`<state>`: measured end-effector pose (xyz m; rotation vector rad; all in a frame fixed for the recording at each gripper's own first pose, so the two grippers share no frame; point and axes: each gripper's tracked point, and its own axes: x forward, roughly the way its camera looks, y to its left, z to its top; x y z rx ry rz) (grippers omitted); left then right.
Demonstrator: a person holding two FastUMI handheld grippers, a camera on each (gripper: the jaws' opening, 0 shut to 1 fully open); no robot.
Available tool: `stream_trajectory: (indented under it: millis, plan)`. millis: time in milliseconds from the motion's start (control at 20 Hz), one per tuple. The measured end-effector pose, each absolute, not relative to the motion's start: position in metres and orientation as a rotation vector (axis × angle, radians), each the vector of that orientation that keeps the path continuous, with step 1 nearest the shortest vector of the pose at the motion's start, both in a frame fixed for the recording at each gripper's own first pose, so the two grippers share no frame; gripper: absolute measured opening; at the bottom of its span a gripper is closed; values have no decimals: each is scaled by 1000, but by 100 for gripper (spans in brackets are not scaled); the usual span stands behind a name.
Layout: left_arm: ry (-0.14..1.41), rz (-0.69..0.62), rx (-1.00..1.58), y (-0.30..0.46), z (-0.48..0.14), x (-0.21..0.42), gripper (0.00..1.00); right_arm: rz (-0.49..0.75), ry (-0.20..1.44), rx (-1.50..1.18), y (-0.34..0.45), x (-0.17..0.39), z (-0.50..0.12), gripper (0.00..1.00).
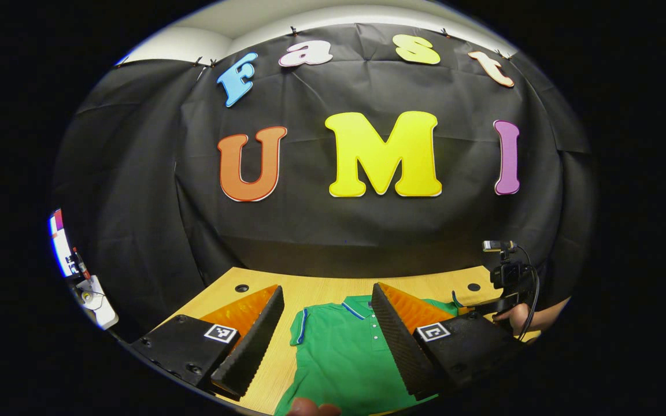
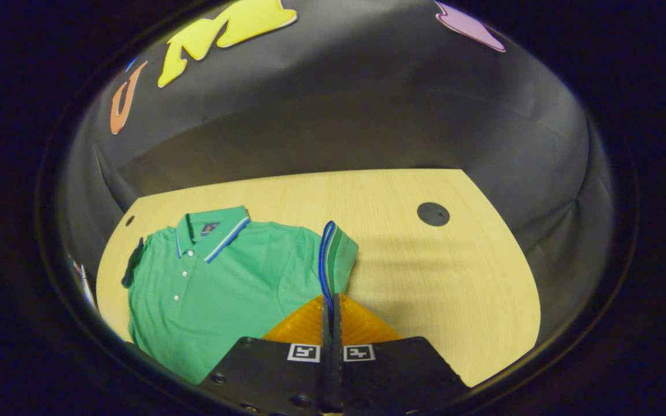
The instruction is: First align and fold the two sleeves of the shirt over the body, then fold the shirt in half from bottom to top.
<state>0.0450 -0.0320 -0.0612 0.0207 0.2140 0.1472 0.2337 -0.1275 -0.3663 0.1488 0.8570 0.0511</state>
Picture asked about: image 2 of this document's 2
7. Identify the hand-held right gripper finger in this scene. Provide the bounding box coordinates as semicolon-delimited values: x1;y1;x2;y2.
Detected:
200;294;334;416
334;294;472;416

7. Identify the green T-shirt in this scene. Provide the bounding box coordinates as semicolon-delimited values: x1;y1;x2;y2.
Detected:
121;205;360;386

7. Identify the black backdrop cloth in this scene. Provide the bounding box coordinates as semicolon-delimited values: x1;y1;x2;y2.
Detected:
55;0;617;359

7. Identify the white cluttered equipment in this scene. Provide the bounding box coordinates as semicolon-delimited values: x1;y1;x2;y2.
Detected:
70;257;98;313

